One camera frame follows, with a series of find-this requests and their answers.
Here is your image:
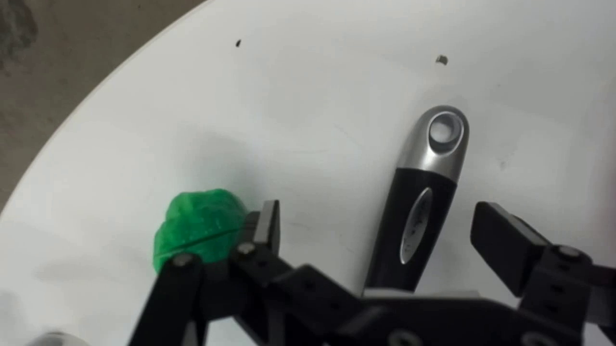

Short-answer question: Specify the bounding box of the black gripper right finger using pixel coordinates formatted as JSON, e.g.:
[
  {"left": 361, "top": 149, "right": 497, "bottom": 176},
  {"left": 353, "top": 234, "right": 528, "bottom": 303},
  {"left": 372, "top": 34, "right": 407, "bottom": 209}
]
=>
[{"left": 470, "top": 199, "right": 616, "bottom": 346}]

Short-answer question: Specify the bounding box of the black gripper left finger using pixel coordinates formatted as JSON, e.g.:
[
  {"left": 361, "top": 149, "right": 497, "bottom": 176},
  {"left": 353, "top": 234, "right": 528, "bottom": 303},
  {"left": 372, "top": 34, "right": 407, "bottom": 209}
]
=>
[{"left": 128, "top": 197, "right": 363, "bottom": 346}]

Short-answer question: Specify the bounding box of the black spoon silver-tipped handle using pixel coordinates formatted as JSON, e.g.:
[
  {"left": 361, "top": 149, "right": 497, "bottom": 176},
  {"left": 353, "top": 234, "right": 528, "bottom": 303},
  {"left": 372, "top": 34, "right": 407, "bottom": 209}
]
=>
[{"left": 363, "top": 103, "right": 470, "bottom": 297}]

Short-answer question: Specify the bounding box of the green toy vegetable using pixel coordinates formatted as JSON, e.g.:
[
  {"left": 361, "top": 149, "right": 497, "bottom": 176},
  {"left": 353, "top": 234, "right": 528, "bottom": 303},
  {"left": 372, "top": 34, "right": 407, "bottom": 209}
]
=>
[{"left": 153, "top": 186, "right": 249, "bottom": 274}]

